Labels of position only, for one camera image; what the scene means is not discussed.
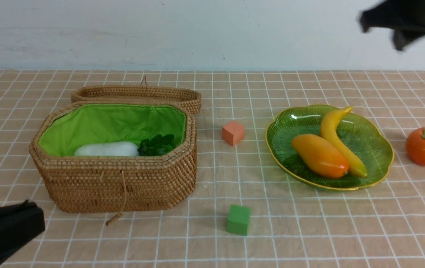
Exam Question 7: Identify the yellow toy banana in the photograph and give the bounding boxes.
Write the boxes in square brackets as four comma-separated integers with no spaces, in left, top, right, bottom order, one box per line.
[320,106,368,178]

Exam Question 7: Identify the green foam cube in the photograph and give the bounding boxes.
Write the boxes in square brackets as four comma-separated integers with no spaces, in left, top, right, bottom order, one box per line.
[226,205,251,236]

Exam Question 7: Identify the woven wicker basket green lining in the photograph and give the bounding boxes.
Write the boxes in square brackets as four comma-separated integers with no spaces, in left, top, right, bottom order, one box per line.
[29,101,198,213]

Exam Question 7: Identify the white toy radish green leaves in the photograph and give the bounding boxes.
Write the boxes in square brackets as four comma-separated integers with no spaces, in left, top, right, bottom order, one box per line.
[74,134,175,157]

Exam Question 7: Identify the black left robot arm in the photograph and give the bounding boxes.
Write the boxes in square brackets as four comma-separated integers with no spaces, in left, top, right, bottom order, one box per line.
[0,200,45,265]

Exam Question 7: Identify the orange yellow toy mango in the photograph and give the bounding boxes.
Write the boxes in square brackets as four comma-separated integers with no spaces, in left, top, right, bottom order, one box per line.
[291,134,349,179]

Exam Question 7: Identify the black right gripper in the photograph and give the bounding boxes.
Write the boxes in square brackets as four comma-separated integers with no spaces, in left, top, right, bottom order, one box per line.
[359,0,425,51]

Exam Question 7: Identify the orange foam cube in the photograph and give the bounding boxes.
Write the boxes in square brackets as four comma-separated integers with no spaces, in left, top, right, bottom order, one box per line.
[221,120,246,146]

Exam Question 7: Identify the checkered beige tablecloth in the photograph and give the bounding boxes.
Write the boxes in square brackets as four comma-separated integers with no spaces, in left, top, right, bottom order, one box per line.
[0,70,425,268]

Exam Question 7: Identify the woven wicker basket lid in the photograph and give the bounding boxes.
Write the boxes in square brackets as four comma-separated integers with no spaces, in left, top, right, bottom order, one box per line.
[71,75,202,114]

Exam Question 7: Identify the green glass leaf plate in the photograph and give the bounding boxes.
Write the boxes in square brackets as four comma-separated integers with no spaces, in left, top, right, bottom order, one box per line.
[265,105,394,191]

